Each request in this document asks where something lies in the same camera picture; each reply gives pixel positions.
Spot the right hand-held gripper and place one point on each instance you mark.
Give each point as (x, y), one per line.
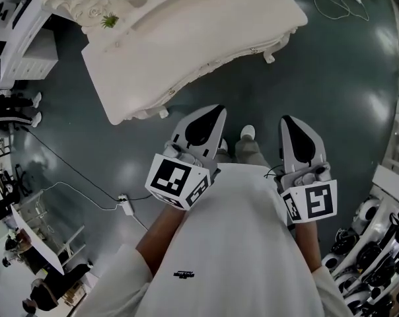
(318, 200)

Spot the white dressing table drawer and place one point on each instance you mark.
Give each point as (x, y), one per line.
(245, 55)

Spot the person's grey trousers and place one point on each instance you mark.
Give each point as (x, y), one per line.
(249, 150)

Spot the person's left forearm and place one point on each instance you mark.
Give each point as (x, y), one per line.
(158, 239)

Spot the white office desk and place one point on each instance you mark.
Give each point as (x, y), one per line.
(37, 239)

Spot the pile of black white devices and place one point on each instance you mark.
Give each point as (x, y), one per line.
(378, 259)

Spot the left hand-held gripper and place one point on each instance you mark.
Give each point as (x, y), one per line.
(173, 180)

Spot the person's white right shoe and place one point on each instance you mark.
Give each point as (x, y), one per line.
(248, 131)

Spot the white storage shelf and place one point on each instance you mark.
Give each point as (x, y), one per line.
(384, 190)

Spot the white shelving unit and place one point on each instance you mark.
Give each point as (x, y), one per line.
(24, 41)

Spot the white power strip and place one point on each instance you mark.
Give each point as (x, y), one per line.
(125, 204)

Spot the white ornate dressing table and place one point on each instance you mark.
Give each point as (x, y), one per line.
(186, 28)

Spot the person's white shirt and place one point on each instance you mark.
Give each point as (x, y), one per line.
(232, 243)

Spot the person's right forearm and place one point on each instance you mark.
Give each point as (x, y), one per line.
(308, 246)

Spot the person's white shoe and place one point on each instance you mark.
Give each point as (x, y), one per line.
(248, 131)
(223, 144)

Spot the small green potted plant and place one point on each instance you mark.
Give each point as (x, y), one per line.
(109, 20)

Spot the person's white left shoe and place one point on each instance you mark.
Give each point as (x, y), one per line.
(223, 144)

